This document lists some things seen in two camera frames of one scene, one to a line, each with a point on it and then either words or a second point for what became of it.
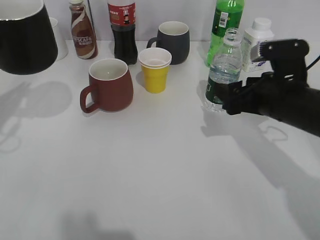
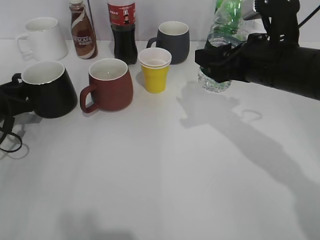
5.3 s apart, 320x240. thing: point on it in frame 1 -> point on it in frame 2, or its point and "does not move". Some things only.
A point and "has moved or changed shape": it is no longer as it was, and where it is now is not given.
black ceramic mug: (28, 43) -> (51, 88)
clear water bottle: (225, 65) has moved or changed shape
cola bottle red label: (122, 16) does not move
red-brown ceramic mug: (110, 85) does not move
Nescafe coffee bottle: (83, 31) does not move
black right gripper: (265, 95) -> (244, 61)
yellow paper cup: (155, 62) does not move
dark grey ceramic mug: (173, 36) does not move
